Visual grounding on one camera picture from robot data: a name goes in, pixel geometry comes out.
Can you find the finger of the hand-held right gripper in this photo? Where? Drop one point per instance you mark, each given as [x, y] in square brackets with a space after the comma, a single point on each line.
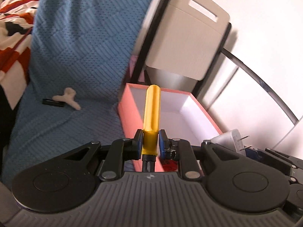
[254, 155]

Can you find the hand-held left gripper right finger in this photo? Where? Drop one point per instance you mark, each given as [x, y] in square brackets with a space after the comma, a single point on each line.
[162, 144]

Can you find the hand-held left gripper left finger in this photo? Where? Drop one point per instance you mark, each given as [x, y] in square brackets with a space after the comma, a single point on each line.
[139, 143]

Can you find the red figurine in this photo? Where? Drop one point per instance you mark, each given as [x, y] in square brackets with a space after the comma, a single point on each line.
[171, 166]

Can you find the pink cardboard box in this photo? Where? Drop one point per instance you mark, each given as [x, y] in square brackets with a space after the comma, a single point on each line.
[175, 120]

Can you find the white charger plug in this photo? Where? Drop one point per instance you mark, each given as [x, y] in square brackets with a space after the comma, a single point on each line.
[227, 141]

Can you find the yellow screwdriver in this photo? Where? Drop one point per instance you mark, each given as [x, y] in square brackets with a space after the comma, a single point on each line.
[152, 113]

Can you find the beige Y-shaped plastic piece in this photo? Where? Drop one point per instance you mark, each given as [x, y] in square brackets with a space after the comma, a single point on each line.
[68, 97]

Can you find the small black clip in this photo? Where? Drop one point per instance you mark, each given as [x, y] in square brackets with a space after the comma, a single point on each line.
[53, 102]

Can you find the white folding chair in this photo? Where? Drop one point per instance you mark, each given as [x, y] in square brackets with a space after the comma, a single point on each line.
[189, 40]

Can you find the blue textured chair cover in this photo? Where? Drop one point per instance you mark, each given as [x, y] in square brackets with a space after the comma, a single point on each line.
[78, 52]

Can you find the striped orange black white blanket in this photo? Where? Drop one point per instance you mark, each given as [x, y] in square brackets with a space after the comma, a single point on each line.
[11, 52]

